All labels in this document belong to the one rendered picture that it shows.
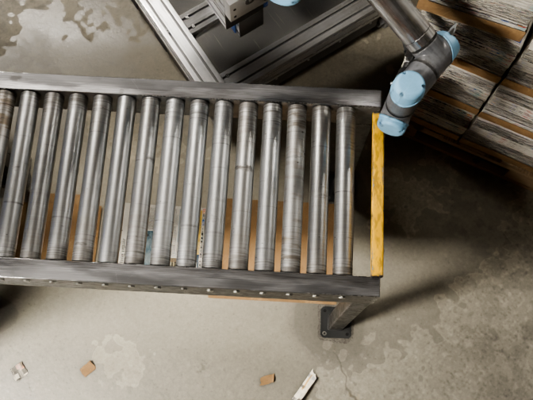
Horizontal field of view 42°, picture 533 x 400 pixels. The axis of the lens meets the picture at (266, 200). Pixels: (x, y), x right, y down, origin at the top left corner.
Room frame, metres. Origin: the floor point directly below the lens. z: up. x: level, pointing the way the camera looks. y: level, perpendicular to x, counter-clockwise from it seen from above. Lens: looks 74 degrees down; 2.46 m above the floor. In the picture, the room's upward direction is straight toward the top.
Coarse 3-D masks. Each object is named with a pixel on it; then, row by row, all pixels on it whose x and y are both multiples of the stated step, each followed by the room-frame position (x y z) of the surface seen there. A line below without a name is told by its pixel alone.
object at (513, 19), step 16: (432, 0) 1.00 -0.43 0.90; (448, 0) 0.99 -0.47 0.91; (464, 0) 0.98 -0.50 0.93; (480, 0) 0.97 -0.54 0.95; (496, 0) 0.96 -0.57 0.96; (512, 0) 0.94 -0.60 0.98; (528, 0) 0.94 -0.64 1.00; (480, 16) 0.95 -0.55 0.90; (496, 16) 0.94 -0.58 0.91; (512, 16) 0.93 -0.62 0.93; (528, 16) 0.92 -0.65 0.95
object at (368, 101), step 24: (0, 72) 0.84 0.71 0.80; (144, 96) 0.77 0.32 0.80; (168, 96) 0.77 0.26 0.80; (192, 96) 0.77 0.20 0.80; (216, 96) 0.77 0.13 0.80; (240, 96) 0.77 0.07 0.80; (264, 96) 0.77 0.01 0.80; (288, 96) 0.77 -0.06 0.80; (312, 96) 0.77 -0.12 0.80; (336, 96) 0.77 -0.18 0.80; (360, 96) 0.77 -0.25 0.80; (360, 120) 0.74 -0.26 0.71
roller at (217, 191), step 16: (224, 112) 0.73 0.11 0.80; (224, 128) 0.68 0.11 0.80; (224, 144) 0.64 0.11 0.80; (224, 160) 0.59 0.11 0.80; (224, 176) 0.55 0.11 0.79; (208, 192) 0.51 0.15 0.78; (224, 192) 0.51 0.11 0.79; (208, 208) 0.47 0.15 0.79; (224, 208) 0.47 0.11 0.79; (208, 224) 0.42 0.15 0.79; (224, 224) 0.43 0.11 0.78; (208, 240) 0.38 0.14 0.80; (208, 256) 0.34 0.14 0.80
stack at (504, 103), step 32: (480, 32) 0.95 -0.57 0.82; (480, 64) 0.94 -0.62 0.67; (512, 64) 0.92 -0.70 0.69; (448, 96) 0.95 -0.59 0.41; (480, 96) 0.91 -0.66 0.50; (512, 96) 0.88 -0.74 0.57; (416, 128) 0.96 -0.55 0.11; (448, 128) 0.93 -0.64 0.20; (480, 128) 0.89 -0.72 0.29; (480, 160) 0.87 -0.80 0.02
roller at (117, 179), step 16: (128, 96) 0.77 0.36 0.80; (128, 112) 0.73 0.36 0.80; (128, 128) 0.68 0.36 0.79; (112, 144) 0.64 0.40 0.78; (128, 144) 0.64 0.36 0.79; (112, 160) 0.59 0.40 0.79; (128, 160) 0.60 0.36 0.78; (112, 176) 0.55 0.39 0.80; (112, 192) 0.51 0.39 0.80; (112, 208) 0.46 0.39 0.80; (112, 224) 0.42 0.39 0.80; (112, 240) 0.38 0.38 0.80; (112, 256) 0.34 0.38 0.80
